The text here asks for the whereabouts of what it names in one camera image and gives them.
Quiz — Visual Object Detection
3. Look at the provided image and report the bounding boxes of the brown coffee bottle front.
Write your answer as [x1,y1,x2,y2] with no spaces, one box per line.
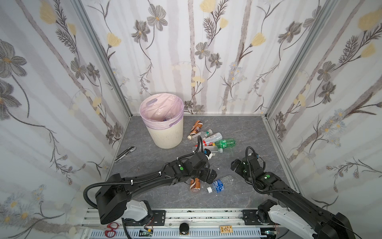
[190,178,201,193]

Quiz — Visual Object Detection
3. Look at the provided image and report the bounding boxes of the brown coffee bottle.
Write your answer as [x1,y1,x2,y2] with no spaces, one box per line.
[187,120,203,140]
[190,178,201,193]

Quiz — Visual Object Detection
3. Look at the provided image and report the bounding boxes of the green plastic bottle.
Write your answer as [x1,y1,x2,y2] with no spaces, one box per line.
[214,138,236,149]

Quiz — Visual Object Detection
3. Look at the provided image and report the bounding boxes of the clear square bottle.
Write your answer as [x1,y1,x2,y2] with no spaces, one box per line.
[192,146,223,153]

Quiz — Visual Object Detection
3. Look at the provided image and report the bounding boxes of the clear bottle red cap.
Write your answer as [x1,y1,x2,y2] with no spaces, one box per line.
[203,132,222,145]

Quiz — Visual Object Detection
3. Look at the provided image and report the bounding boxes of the clear bottle green cap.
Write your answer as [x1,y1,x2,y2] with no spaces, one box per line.
[194,129,213,139]

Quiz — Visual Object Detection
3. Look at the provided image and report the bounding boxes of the small pepsi bottle blue cap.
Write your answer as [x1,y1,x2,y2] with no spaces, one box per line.
[163,114,174,121]

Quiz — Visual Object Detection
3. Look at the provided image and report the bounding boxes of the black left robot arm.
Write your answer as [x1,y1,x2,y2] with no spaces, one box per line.
[83,136,217,225]

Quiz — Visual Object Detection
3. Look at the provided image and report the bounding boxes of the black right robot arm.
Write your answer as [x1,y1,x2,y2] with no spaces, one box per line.
[231,146,358,239]

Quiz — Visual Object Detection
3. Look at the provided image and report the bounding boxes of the brown coffee bottle near bin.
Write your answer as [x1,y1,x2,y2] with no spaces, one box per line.
[187,120,203,140]

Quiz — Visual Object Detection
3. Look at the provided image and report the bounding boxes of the cream plastic waste bin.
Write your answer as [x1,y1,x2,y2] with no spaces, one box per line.
[147,118,184,149]

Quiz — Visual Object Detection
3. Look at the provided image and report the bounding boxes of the pink bin liner bag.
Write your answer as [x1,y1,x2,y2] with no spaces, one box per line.
[139,93,184,130]

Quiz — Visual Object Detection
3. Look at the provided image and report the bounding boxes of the clear bottle blue label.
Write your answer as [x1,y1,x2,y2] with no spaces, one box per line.
[207,175,234,193]

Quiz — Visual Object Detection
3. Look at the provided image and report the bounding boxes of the small wooden tag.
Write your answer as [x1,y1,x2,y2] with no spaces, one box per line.
[219,226,233,234]

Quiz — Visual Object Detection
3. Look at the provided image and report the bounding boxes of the black round knob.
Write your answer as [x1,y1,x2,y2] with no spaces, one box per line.
[179,223,190,235]

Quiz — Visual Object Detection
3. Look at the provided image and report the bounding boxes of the red scissors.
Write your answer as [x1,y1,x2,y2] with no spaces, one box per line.
[104,222,119,238]

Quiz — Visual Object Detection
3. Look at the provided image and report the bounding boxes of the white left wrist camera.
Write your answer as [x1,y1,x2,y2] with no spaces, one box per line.
[203,149,213,160]

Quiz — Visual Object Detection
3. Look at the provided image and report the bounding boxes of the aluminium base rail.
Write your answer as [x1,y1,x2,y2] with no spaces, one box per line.
[82,208,303,239]

